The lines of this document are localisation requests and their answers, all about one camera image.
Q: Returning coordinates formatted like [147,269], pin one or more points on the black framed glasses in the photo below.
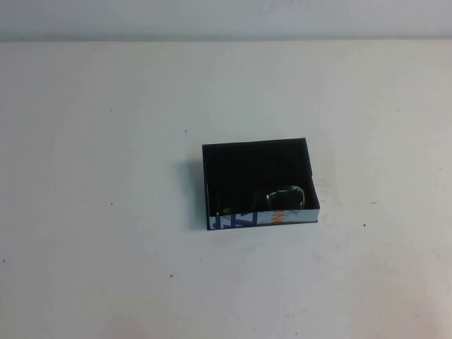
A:
[286,196]

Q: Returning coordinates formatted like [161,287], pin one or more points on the black printed glasses case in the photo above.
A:
[243,166]

